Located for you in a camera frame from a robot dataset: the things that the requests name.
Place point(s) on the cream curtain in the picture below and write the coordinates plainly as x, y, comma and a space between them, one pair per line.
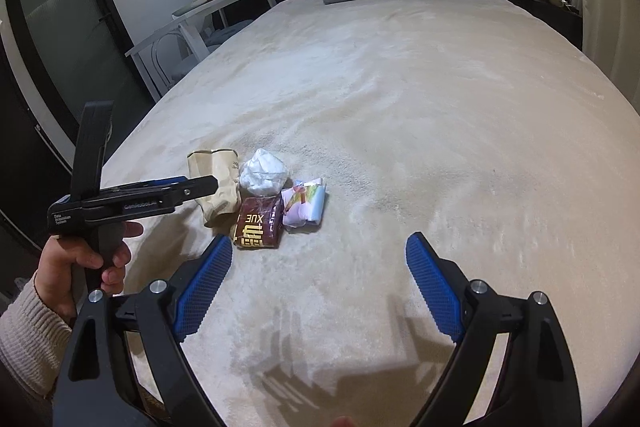
590, 7

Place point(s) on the tan paper bag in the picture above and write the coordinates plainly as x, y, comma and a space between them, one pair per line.
220, 172

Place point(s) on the cream plush bed blanket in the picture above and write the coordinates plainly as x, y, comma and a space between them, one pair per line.
400, 107

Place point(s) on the dark bedside shelf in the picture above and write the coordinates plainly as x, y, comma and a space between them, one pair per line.
555, 19

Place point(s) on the person's left forearm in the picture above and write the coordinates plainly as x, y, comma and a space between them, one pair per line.
27, 342

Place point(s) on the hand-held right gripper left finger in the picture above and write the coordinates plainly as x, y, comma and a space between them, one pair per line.
205, 287

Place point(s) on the grey cushioned chair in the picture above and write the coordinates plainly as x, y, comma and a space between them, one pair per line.
230, 31

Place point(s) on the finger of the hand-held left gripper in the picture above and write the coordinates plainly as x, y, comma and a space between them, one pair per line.
200, 188
172, 180

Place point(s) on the person's left hand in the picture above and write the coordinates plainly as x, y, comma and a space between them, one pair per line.
57, 262

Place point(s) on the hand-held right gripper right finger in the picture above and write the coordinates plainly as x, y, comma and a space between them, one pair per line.
435, 292

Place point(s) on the colourful printed packet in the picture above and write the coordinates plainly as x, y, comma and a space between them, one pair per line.
305, 202

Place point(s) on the brown snack wrapper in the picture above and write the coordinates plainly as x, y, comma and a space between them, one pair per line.
257, 222

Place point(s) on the dark glass door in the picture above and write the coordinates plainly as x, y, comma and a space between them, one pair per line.
65, 32

